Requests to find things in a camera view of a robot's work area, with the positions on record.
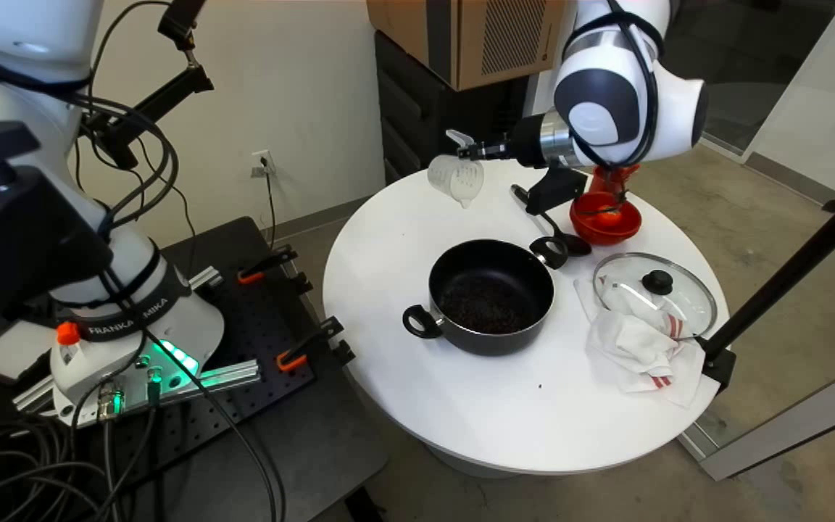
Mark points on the dark coffee beans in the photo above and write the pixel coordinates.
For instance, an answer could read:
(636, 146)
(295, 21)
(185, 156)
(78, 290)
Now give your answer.
(489, 304)

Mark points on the black orange clamp upper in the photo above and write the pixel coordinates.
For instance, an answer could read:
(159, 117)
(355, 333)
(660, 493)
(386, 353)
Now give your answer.
(276, 268)

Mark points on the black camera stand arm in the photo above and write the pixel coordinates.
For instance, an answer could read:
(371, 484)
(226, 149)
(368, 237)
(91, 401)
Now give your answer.
(115, 133)

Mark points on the wall power outlet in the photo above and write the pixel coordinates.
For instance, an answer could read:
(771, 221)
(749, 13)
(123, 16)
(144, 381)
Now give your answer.
(263, 162)

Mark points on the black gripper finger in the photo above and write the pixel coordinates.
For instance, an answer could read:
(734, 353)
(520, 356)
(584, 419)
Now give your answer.
(471, 150)

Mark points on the clear plastic measuring jar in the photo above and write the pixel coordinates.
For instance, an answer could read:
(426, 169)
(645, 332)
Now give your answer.
(458, 177)

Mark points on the black ladle spoon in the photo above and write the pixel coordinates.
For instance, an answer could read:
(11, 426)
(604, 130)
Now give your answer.
(559, 245)

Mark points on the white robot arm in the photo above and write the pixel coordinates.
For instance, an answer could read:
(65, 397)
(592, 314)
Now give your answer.
(617, 98)

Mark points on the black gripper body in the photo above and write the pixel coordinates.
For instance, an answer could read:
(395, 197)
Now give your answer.
(542, 143)

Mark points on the black tripod pole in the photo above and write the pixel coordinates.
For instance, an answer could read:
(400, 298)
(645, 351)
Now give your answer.
(717, 345)

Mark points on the red measuring cup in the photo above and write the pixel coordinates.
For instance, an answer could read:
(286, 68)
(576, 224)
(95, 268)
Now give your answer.
(611, 181)

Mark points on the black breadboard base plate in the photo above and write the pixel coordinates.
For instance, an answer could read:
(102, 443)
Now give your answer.
(281, 449)

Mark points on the glass pot lid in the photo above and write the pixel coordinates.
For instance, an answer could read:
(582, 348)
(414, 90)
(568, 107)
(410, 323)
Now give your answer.
(660, 290)

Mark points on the black cooking pot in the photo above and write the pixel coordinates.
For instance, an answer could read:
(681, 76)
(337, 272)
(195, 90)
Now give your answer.
(494, 262)

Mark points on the round white table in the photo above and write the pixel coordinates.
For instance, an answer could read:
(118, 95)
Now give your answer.
(545, 409)

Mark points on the black orange clamp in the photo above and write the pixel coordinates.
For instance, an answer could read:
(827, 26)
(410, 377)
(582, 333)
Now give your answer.
(276, 268)
(320, 336)

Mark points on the black orange clamp lower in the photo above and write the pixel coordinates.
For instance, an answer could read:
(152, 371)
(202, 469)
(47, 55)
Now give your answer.
(320, 336)

